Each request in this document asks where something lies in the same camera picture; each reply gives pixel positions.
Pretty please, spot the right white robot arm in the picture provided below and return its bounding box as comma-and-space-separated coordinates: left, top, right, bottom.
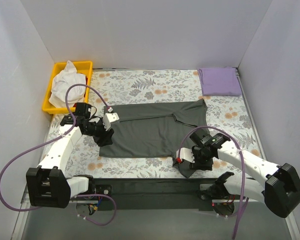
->
190, 129, 300, 218

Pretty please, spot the purple cable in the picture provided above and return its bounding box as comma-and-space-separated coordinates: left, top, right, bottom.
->
0, 84, 117, 227
177, 126, 250, 240

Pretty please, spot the floral tablecloth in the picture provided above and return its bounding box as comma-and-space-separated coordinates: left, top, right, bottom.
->
64, 70, 264, 178

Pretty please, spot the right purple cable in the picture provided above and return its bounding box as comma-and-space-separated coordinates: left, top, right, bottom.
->
177, 126, 250, 240

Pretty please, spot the dark grey t shirt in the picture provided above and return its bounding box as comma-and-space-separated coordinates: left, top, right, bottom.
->
99, 98, 211, 179

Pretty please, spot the folded purple t shirt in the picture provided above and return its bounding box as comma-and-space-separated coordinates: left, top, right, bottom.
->
197, 67, 242, 97

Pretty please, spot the aluminium rail frame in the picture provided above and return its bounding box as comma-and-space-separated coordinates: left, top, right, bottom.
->
9, 181, 300, 240

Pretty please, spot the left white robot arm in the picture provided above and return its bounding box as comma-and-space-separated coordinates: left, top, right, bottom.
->
26, 103, 119, 208

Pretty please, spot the yellow plastic bin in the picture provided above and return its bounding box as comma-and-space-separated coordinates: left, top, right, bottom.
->
42, 61, 93, 114

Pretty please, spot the red t shirt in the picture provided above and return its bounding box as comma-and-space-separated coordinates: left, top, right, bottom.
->
73, 73, 87, 103

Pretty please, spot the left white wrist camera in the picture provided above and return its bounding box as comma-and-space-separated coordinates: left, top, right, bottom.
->
102, 107, 120, 131

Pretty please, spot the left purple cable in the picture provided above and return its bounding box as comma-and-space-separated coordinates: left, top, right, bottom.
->
0, 84, 117, 227

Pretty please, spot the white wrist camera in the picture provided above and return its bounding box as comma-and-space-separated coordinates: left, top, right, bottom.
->
176, 147, 195, 164
102, 107, 120, 131

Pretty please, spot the white t shirt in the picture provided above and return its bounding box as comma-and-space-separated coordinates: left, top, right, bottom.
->
49, 60, 78, 108

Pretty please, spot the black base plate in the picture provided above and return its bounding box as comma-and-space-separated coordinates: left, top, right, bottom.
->
93, 178, 216, 211

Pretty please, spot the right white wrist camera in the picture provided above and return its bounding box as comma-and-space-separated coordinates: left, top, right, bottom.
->
176, 147, 195, 164

